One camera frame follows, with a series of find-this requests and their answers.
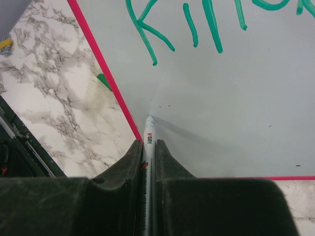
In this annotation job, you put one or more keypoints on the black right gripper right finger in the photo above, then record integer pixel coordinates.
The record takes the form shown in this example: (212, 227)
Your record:
(191, 206)

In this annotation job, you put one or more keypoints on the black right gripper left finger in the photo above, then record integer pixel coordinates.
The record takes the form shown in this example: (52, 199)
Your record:
(73, 206)

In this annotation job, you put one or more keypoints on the green capped whiteboard marker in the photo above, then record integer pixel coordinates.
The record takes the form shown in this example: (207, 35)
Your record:
(147, 173)

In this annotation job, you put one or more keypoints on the pink framed whiteboard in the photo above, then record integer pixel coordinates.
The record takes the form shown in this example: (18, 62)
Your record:
(229, 83)

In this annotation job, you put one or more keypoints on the yellow small object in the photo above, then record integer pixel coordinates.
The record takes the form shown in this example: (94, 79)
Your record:
(5, 46)

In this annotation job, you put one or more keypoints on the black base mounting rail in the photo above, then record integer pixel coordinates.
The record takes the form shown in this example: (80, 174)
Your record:
(21, 154)

